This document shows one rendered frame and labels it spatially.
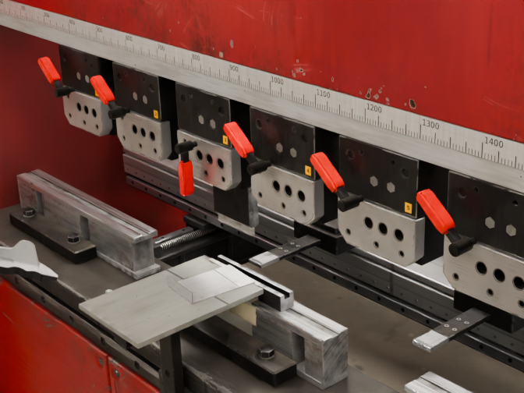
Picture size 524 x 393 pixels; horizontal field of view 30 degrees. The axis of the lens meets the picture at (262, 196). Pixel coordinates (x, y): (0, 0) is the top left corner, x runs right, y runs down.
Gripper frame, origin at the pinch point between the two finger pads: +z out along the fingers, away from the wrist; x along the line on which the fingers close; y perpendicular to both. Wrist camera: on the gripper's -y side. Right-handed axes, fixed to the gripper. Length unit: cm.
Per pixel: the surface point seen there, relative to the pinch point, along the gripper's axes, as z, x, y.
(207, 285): 6.6, 41.5, -23.0
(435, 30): 24, 42, 43
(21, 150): -65, 72, -62
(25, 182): -56, 65, -62
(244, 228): 6, 50, -15
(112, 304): -3.1, 28.1, -25.8
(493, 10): 30, 40, 51
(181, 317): 8.7, 30.8, -20.5
